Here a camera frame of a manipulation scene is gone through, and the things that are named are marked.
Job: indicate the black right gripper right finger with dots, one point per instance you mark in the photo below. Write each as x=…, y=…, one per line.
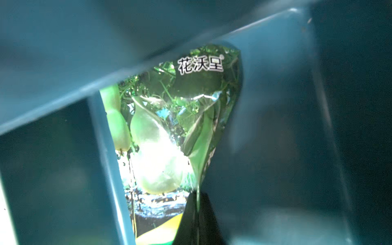
x=209, y=233

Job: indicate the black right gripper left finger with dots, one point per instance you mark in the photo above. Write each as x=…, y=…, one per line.
x=187, y=231

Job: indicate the green gourd seed bag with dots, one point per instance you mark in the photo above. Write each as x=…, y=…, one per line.
x=166, y=123

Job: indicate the teal drawer cabinet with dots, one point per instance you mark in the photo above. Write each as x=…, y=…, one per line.
x=305, y=158

